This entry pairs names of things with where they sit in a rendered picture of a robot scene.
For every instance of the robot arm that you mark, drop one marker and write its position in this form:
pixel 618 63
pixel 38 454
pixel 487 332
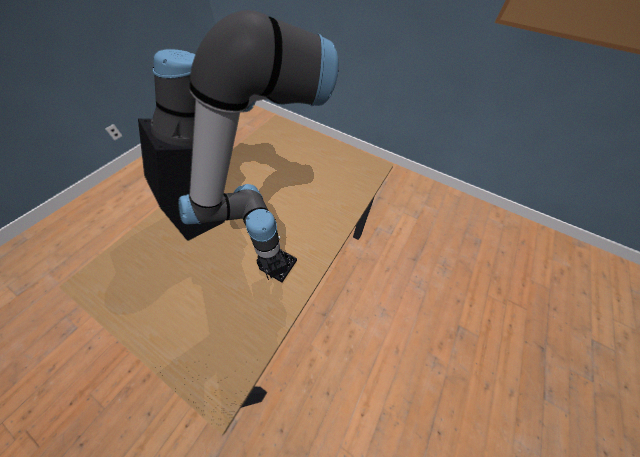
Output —
pixel 243 54

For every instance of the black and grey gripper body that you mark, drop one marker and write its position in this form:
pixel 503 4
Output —
pixel 272 271

